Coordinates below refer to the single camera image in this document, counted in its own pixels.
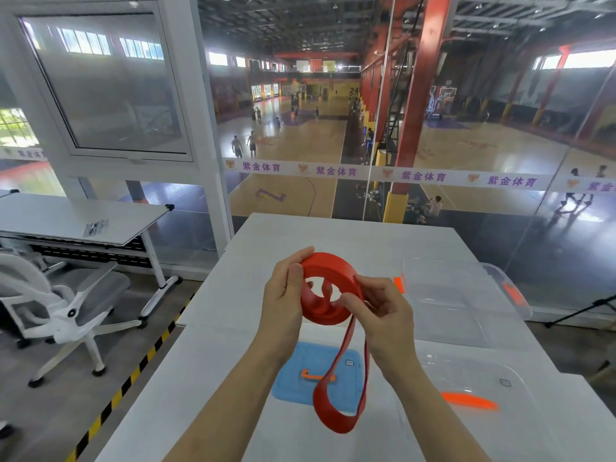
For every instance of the person's left hand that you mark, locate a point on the person's left hand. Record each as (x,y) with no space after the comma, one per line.
(279,307)

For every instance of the person's right hand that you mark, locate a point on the person's right hand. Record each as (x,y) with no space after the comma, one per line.
(390,327)

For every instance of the person's right thumb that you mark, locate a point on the person's right thumb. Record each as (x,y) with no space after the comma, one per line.
(353,302)

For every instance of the person's left thumb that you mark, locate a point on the person's left thumb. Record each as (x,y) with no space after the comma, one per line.
(296,283)

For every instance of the red resistance band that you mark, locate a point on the red resistance band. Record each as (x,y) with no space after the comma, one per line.
(332,267)

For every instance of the person's left forearm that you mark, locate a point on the person's left forearm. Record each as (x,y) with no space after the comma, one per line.
(231,404)

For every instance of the person's right forearm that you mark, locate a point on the person's right forearm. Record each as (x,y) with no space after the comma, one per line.
(423,413)

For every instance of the yellow column base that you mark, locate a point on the yellow column base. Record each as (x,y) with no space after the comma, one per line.
(394,207)

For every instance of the clear plastic storage box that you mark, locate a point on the clear plastic storage box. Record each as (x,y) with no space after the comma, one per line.
(457,303)

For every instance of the white banner strip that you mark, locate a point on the white banner strip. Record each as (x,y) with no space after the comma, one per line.
(433,177)

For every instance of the yellow black hazard tape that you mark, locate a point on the yellow black hazard tape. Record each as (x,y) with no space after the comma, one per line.
(125,380)

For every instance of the red steel column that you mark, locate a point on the red steel column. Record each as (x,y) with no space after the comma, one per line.
(418,91)

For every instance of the black tripod leg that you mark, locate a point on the black tripod leg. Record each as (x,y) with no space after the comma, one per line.
(577,312)

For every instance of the white office chair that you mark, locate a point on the white office chair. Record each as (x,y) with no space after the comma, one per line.
(72,303)

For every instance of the white desk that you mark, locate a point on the white desk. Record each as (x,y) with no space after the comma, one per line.
(62,218)

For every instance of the white framed window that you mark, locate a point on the white framed window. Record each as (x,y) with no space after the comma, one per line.
(110,81)

